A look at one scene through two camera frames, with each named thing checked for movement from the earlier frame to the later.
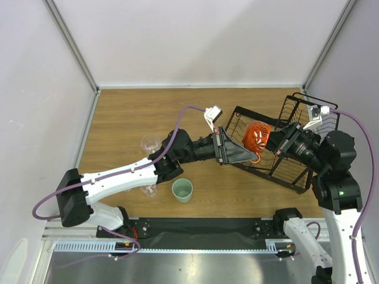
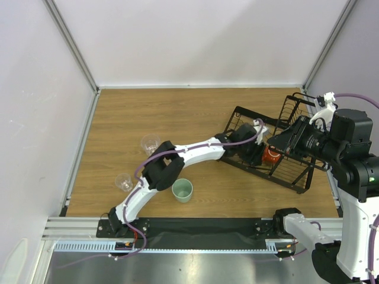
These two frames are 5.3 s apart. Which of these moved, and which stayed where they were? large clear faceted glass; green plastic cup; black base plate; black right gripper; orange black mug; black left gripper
Moved: black left gripper; orange black mug
Stayed: large clear faceted glass; green plastic cup; black base plate; black right gripper
